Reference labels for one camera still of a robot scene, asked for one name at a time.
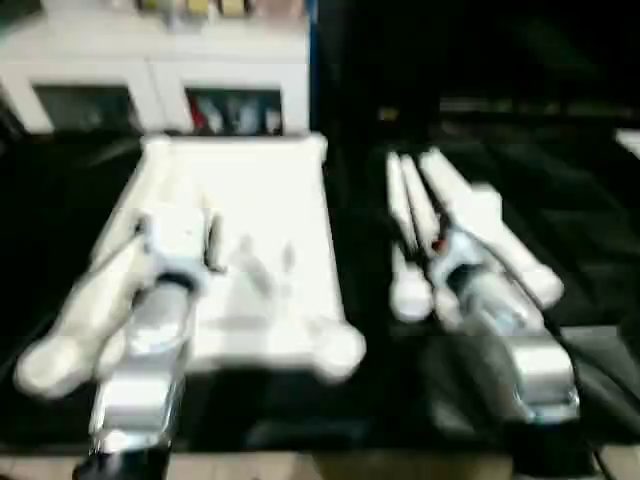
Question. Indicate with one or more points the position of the white plastic table top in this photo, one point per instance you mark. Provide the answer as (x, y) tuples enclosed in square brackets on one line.
[(240, 190)]

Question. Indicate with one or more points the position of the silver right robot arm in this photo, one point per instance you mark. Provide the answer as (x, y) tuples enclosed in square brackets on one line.
[(540, 370)]

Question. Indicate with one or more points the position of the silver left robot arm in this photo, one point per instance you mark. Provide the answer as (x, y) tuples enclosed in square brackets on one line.
[(140, 390)]

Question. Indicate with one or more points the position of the red bottle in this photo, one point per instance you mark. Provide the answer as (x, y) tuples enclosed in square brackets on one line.
[(200, 112)]

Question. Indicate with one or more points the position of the small gold label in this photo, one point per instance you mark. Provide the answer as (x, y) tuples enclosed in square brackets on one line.
[(390, 114)]

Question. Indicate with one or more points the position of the black work mat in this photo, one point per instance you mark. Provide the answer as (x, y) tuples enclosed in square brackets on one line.
[(50, 200)]

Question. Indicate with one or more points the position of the white glass-door cabinet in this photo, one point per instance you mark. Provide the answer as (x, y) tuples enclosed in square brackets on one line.
[(225, 60)]

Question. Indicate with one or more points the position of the black cabinet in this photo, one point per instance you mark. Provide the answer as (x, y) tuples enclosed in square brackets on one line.
[(450, 50)]

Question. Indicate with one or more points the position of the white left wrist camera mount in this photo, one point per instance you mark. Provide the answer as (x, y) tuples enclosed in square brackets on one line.
[(175, 240)]

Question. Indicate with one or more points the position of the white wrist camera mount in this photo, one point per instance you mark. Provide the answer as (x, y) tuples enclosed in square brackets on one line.
[(175, 240), (482, 205)]

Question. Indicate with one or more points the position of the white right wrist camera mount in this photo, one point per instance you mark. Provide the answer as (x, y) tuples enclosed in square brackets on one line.
[(482, 205)]

